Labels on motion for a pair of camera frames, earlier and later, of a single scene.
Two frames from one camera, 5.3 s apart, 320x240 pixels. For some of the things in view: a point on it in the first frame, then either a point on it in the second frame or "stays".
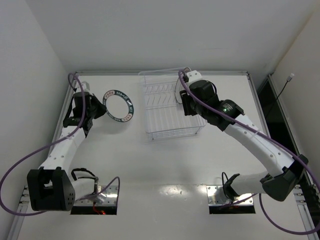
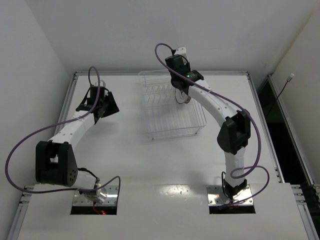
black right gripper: (186, 104) -> (176, 83)
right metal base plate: (247, 199) stays
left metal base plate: (106, 196) stays
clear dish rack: (163, 116) stays
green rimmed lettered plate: (131, 106) -> (110, 106)
